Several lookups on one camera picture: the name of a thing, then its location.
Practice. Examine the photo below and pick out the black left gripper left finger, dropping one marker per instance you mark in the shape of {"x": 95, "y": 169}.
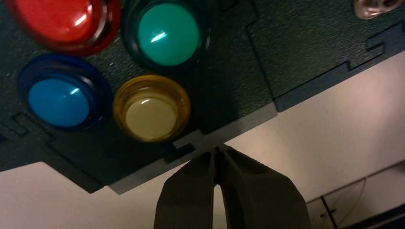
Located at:
{"x": 186, "y": 199}

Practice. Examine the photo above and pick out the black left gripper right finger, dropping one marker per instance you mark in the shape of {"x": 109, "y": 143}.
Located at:
{"x": 262, "y": 202}

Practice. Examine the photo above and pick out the yellow round push button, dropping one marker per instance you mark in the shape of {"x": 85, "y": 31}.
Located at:
{"x": 151, "y": 118}

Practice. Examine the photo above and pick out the red round push button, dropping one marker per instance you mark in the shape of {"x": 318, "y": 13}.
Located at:
{"x": 57, "y": 22}

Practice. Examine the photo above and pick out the blue round push button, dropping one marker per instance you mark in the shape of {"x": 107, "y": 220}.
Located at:
{"x": 58, "y": 102}

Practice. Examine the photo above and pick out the metal toggle switch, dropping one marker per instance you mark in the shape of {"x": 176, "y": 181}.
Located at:
{"x": 370, "y": 9}

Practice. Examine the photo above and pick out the grey and dark modular control box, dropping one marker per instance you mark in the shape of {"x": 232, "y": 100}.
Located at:
{"x": 284, "y": 47}

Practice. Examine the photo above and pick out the teal round push button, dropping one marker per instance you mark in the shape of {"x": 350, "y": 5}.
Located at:
{"x": 167, "y": 34}

